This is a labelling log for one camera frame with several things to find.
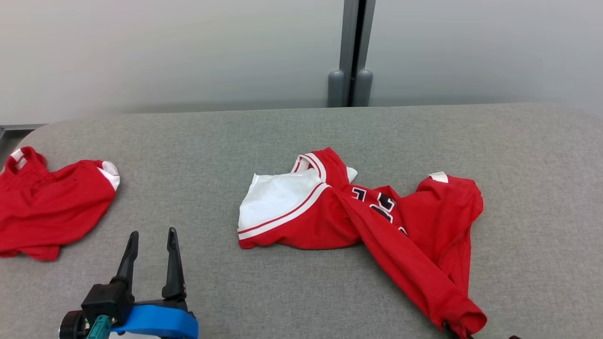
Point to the teal left camera connector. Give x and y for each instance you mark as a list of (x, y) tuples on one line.
[(100, 327)]

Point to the grey partition post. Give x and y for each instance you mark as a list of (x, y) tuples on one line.
[(347, 37)]

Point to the grey rounded post foot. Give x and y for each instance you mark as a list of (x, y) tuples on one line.
[(336, 89), (363, 89)]

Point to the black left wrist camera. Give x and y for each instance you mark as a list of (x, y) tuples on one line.
[(106, 296)]

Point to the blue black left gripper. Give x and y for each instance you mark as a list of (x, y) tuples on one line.
[(160, 322)]

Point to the grey wall base strip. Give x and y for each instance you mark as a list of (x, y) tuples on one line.
[(23, 127)]

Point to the red white basketball shorts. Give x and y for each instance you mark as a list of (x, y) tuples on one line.
[(47, 207)]

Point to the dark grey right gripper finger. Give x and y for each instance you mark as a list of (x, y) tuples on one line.
[(454, 332)]

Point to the red white basketball jersey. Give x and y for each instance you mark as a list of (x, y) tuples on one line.
[(424, 226)]

